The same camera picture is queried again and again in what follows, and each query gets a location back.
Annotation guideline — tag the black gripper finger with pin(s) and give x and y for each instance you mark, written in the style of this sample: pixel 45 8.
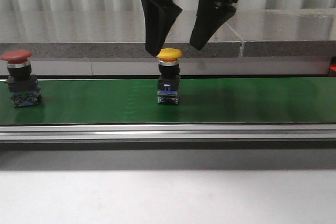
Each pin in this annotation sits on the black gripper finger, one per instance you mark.
pixel 160 16
pixel 210 16

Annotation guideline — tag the grey stone slab right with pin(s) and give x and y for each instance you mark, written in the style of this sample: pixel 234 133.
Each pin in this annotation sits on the grey stone slab right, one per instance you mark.
pixel 285 33

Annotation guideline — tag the grey stone slab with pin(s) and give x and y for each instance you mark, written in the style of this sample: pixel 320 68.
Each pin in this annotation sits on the grey stone slab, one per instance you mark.
pixel 285 33
pixel 103 34

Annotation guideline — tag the grey stone slab left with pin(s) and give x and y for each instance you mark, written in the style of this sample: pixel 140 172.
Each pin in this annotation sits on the grey stone slab left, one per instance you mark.
pixel 103 34

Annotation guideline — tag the green conveyor belt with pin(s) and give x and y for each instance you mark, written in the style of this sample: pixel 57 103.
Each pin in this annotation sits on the green conveyor belt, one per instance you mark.
pixel 227 100

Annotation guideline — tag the red plastic tray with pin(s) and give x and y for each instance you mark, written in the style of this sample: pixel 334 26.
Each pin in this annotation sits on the red plastic tray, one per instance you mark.
pixel 332 70

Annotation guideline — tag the aluminium conveyor side rail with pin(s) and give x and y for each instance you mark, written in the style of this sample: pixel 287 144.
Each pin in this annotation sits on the aluminium conveyor side rail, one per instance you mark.
pixel 165 133

